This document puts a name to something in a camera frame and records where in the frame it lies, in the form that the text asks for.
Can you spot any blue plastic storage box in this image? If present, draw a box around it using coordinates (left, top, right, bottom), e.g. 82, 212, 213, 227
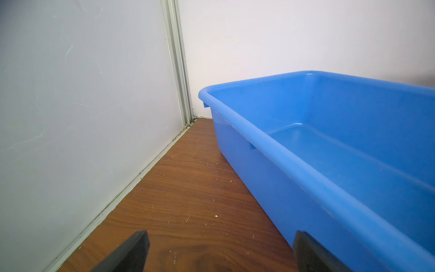
198, 71, 435, 272

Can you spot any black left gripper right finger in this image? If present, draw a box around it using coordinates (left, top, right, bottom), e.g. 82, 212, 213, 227
293, 231, 352, 272

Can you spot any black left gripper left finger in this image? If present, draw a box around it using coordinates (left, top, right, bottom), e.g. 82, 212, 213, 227
91, 230, 150, 272

